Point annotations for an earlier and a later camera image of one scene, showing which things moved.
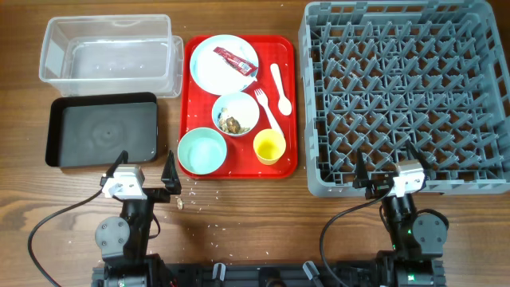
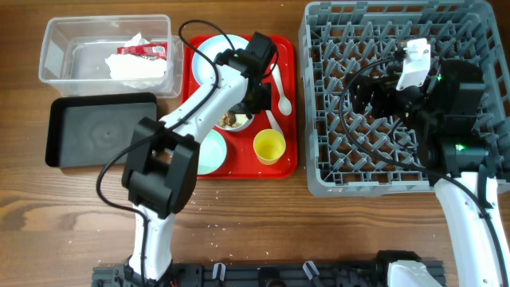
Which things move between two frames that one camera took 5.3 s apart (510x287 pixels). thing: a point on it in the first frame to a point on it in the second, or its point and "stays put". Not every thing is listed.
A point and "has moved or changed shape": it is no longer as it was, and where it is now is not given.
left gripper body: [155, 195] to [256, 100]
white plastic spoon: [284, 105] stays put
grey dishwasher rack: [376, 75] stays put
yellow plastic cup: [268, 145] stays put
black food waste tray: [92, 129] stays put
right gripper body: [379, 182] to [382, 97]
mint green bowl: [202, 151] stays put
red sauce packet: [239, 64] has moved or changed shape
